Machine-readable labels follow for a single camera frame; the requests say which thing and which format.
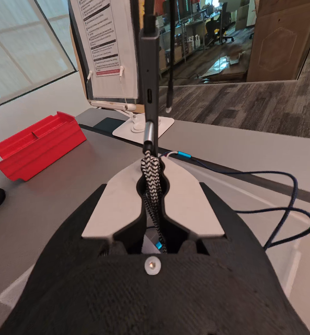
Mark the dark desk mat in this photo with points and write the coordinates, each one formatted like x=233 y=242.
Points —
x=110 y=127

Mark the clear plastic bin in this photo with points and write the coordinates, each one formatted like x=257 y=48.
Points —
x=275 y=261

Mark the brown cardboard panel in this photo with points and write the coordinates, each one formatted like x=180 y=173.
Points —
x=280 y=39

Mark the grey usb hub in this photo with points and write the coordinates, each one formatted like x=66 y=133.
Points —
x=149 y=65

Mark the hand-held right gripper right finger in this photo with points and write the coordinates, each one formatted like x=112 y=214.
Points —
x=194 y=206

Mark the red plastic bin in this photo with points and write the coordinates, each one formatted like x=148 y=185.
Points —
x=39 y=151

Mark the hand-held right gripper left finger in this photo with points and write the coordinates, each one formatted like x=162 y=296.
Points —
x=110 y=204

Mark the black office chair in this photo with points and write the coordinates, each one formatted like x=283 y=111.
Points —
x=213 y=27

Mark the frosted window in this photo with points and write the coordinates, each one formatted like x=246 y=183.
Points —
x=18 y=39

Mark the wooden board with instruction sheet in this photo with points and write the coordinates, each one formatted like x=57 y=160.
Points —
x=107 y=39

